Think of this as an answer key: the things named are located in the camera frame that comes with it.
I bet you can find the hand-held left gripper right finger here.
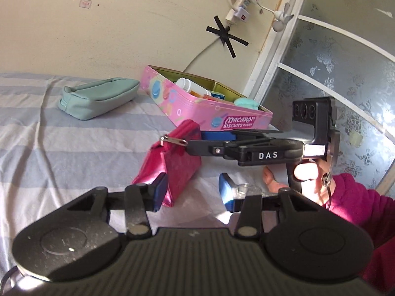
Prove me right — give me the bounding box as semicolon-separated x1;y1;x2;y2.
218;173;321;239

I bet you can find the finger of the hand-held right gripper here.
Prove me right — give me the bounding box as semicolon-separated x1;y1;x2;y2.
184;140;245;160
200;129;298;143

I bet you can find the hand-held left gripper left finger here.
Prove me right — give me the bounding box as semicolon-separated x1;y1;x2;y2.
72;173;169;239

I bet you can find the magenta triangular pouch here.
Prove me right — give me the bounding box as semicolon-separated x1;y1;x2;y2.
132;120;202;208

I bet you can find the pink biscuit tin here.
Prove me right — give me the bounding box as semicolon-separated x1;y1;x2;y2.
140;65;274;131

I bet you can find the white bottle orange label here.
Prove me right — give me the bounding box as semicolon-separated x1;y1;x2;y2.
175;78;212;97

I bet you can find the person's right forearm pink sleeve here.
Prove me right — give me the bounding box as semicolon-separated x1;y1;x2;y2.
322;173;395;293

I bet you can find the person's right hand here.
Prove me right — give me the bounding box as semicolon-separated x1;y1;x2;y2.
262;160;334;207

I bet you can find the mint green rolled cloth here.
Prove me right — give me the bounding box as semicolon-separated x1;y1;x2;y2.
234;98;259;110

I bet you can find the frosted floral glass door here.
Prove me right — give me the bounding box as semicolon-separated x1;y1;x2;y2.
244;0;395;198

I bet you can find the white mini fan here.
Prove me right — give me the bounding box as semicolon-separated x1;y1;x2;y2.
257;0;295;33

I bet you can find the black tape cross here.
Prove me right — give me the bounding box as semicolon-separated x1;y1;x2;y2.
206;15;249;59

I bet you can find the mint green pencil case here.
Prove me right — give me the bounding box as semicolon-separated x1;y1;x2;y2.
58;78;141;121

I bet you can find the blue striped bed sheet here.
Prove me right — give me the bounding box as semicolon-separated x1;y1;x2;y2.
0;72;294;284

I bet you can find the white power strip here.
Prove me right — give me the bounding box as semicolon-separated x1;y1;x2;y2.
225;0;258;23

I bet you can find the grey power cable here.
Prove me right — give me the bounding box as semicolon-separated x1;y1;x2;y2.
184;35;223;71

